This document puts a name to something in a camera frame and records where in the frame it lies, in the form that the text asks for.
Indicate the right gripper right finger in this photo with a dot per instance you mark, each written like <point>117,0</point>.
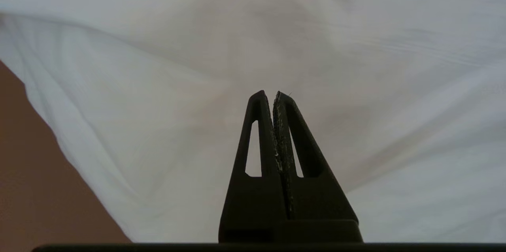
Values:
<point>316,200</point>

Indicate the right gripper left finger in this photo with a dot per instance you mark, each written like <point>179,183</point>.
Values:
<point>253,200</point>

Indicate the white duvet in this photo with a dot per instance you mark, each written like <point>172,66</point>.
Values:
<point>158,86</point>

